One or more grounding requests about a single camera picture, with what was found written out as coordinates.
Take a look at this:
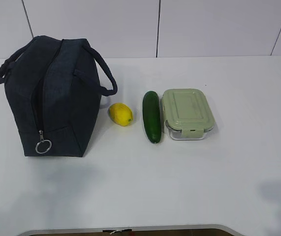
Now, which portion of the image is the green cucumber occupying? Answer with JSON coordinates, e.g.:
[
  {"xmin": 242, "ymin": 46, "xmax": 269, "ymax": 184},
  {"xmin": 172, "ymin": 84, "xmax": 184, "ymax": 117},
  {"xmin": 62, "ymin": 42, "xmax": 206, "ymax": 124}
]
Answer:
[{"xmin": 142, "ymin": 91, "xmax": 162, "ymax": 144}]

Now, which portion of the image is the yellow lemon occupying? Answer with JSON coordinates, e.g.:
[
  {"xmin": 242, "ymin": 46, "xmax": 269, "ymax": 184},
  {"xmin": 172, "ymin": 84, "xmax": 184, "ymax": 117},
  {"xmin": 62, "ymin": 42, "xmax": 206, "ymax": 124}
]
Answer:
[{"xmin": 108, "ymin": 103, "xmax": 133, "ymax": 126}]

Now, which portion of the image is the glass container green lid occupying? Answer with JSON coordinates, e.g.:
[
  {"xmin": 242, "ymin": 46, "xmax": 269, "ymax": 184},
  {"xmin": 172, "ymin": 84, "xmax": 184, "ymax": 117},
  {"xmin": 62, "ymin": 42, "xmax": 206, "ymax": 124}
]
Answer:
[{"xmin": 161, "ymin": 88, "xmax": 215, "ymax": 141}]

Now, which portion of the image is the navy blue lunch bag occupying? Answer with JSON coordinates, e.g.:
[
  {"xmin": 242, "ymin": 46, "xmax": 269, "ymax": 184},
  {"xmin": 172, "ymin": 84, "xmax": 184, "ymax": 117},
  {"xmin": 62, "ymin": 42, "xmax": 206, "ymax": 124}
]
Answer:
[{"xmin": 0, "ymin": 35, "xmax": 118, "ymax": 157}]

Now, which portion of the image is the silver zipper pull ring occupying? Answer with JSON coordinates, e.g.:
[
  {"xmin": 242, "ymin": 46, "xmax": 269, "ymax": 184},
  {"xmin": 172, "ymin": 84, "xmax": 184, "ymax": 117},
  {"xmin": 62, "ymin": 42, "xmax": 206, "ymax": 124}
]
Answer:
[{"xmin": 35, "ymin": 130, "xmax": 52, "ymax": 155}]

